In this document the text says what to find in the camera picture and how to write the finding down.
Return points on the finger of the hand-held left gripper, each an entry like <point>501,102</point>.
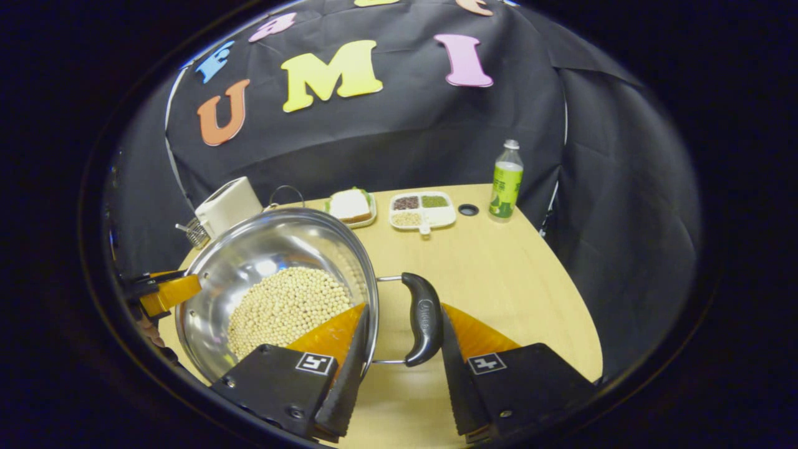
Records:
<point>171,293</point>

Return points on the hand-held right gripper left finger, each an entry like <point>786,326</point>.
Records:
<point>352,386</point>

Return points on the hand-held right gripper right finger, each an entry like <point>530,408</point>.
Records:
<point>458,386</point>

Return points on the stainless steel pot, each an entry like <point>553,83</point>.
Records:
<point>268,249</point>

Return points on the pile of soybeans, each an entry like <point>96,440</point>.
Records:
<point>287,305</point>

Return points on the white toaster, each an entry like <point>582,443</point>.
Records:
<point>229,206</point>

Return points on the white divided tray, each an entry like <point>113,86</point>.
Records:
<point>439,216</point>

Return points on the green plate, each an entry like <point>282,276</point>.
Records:
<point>372,209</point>

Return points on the sandwich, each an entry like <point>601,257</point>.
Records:
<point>349,204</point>

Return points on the green drink bottle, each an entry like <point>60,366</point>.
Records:
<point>505,184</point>

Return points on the black backdrop cloth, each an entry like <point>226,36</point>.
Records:
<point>386,137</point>

